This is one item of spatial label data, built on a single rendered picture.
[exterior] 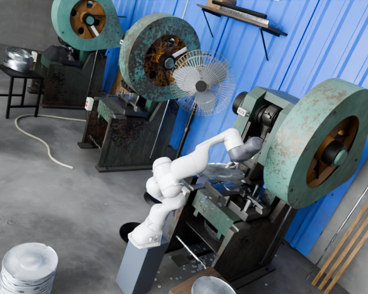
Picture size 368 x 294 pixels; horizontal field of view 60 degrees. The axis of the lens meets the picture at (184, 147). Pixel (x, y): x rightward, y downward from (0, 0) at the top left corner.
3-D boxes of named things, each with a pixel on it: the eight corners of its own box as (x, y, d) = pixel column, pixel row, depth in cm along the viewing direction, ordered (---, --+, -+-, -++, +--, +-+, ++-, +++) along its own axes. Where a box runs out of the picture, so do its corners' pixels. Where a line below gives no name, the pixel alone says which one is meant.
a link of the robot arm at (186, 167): (155, 160, 154) (166, 192, 148) (190, 150, 159) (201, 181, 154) (152, 174, 172) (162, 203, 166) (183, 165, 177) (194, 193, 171)
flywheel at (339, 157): (357, 89, 153) (392, 112, 205) (320, 75, 166) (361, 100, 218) (284, 212, 174) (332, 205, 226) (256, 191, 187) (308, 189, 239)
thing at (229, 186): (215, 211, 223) (223, 195, 218) (202, 199, 232) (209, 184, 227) (238, 206, 240) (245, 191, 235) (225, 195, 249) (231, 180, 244)
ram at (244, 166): (245, 180, 226) (261, 143, 215) (229, 169, 236) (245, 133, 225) (259, 178, 238) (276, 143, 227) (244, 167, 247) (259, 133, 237)
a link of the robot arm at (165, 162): (152, 200, 176) (142, 195, 160) (142, 173, 182) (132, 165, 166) (184, 187, 175) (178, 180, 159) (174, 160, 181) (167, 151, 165)
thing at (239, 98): (238, 124, 234) (249, 95, 226) (226, 118, 241) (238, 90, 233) (255, 125, 249) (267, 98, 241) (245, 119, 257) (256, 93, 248)
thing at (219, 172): (194, 163, 208) (194, 162, 209) (209, 181, 231) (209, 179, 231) (238, 164, 195) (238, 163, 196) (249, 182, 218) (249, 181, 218)
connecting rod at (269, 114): (257, 153, 221) (278, 107, 209) (244, 144, 229) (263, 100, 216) (273, 152, 235) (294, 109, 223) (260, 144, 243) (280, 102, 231)
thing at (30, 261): (37, 289, 172) (37, 287, 171) (-10, 266, 174) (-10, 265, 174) (67, 255, 198) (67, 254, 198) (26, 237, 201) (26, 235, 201)
